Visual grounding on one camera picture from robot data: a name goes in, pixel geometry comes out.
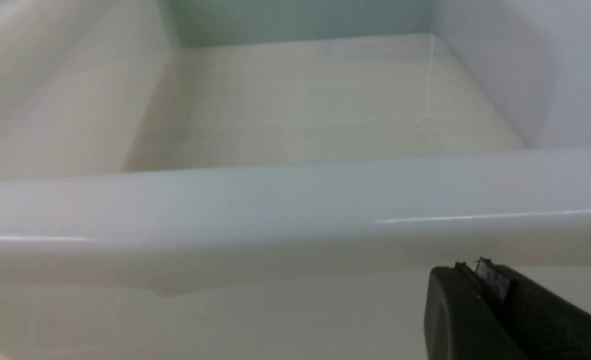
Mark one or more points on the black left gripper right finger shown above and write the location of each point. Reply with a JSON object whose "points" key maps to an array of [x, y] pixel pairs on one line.
{"points": [[542, 324]]}

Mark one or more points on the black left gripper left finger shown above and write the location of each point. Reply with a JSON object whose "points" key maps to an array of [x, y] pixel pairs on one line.
{"points": [[459, 323]]}

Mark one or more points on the large white plastic tub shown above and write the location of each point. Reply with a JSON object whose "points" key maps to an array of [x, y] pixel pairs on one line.
{"points": [[67, 219]]}

